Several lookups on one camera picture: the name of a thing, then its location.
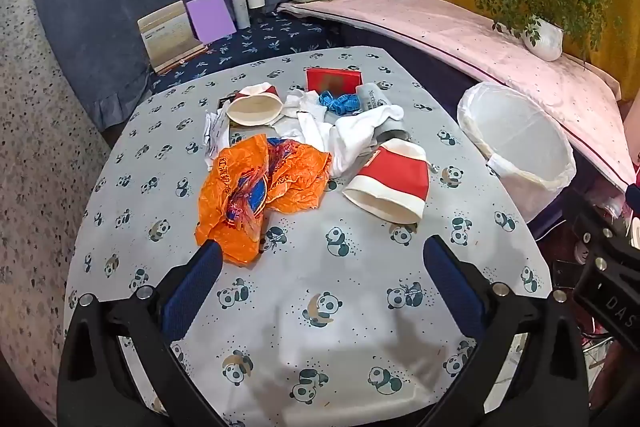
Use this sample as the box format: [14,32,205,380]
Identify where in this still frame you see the pink cloth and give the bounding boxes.
[277,0,636,192]

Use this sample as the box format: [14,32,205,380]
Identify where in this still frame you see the purple card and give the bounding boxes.
[186,0,237,45]

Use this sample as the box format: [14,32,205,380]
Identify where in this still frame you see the white paper towel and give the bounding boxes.
[284,89,331,142]

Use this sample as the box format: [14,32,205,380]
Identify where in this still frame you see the white paper receipts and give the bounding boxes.
[202,109,231,170]

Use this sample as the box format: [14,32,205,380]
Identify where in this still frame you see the bin with white bag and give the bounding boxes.
[457,82,577,223]

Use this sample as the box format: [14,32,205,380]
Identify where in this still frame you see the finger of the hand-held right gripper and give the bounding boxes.
[562,193,640,270]

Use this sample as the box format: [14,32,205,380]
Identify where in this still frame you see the blue measuring tape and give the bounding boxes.
[318,90,362,115]

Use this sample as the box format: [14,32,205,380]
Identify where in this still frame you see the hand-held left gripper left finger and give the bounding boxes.
[56,239,231,427]

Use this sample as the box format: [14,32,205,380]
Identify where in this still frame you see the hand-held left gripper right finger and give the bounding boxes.
[420,234,591,427]

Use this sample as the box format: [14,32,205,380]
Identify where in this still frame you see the white bottle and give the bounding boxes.
[230,0,251,29]

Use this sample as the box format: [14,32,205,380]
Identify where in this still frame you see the grey drawstring pouch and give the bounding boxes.
[356,82,412,142]

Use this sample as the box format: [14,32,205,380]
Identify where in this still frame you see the orange plastic bag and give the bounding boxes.
[195,133,333,265]

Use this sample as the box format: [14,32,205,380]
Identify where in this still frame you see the red paper envelope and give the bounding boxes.
[306,67,362,94]

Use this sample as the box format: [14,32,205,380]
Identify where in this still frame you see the panda print tablecloth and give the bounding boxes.
[64,47,553,427]

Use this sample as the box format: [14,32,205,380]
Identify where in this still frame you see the red white paper cup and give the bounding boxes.
[226,83,285,128]
[342,143,432,225]

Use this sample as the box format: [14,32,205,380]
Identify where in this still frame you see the dark blue patterned cloth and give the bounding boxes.
[150,9,341,95]

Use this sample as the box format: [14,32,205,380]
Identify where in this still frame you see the white crumpled cloth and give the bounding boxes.
[327,104,405,178]

